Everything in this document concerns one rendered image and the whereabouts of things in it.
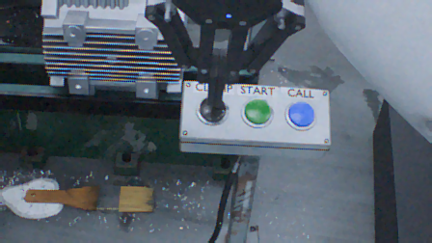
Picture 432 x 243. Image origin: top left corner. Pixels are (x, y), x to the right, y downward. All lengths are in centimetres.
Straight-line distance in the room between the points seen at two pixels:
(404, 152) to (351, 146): 18
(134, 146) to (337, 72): 50
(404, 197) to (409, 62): 61
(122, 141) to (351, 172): 39
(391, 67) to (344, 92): 95
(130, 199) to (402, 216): 41
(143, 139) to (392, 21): 74
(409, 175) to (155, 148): 40
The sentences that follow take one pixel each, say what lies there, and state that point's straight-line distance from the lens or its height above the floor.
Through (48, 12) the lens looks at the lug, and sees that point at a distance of 80.
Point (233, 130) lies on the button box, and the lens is 63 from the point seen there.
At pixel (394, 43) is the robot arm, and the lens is 21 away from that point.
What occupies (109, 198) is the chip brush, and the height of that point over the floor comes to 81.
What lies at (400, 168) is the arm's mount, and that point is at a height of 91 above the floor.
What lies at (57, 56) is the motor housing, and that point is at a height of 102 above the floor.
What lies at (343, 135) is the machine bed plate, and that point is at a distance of 105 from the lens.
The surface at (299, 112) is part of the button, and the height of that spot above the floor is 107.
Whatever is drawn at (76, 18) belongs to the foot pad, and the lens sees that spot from 79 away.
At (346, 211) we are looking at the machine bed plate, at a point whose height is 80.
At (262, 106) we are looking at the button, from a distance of 63.
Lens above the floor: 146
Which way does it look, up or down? 40 degrees down
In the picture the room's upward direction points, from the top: 6 degrees clockwise
